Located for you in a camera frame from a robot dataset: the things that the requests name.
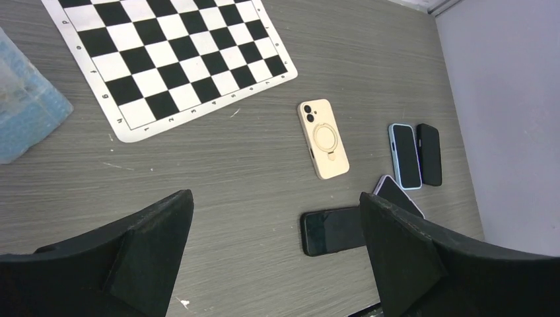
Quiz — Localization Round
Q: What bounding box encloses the black phone near wall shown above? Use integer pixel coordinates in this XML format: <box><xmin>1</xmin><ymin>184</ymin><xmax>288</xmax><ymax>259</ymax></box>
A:
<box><xmin>416</xmin><ymin>123</ymin><xmax>442</xmax><ymax>186</ymax></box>

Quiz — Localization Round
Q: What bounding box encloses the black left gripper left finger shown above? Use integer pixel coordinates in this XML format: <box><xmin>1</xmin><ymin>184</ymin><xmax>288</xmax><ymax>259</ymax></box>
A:
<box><xmin>1</xmin><ymin>190</ymin><xmax>194</xmax><ymax>316</ymax></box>

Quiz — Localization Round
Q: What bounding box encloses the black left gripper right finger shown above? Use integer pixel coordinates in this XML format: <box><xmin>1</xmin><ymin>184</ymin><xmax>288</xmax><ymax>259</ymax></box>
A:
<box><xmin>360</xmin><ymin>193</ymin><xmax>559</xmax><ymax>316</ymax></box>

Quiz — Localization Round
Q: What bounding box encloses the black phone on table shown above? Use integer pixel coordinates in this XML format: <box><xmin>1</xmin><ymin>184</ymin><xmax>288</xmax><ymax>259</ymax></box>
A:
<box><xmin>300</xmin><ymin>206</ymin><xmax>366</xmax><ymax>257</ymax></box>

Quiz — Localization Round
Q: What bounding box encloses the light blue cased phone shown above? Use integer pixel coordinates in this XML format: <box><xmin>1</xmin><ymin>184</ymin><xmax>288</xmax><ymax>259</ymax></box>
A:
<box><xmin>388</xmin><ymin>123</ymin><xmax>423</xmax><ymax>190</ymax></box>

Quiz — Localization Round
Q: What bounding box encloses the beige phone case with ring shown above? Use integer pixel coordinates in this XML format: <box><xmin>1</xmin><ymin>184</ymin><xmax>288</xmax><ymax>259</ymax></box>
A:
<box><xmin>297</xmin><ymin>99</ymin><xmax>350</xmax><ymax>180</ymax></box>

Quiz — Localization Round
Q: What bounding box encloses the lilac cased phone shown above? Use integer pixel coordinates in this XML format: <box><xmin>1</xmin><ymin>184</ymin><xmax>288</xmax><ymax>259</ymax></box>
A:
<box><xmin>373</xmin><ymin>175</ymin><xmax>425</xmax><ymax>219</ymax></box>

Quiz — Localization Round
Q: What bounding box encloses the black white chessboard mat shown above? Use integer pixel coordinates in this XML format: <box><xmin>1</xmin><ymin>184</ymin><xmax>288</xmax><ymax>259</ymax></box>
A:
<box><xmin>44</xmin><ymin>0</ymin><xmax>298</xmax><ymax>143</ymax></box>

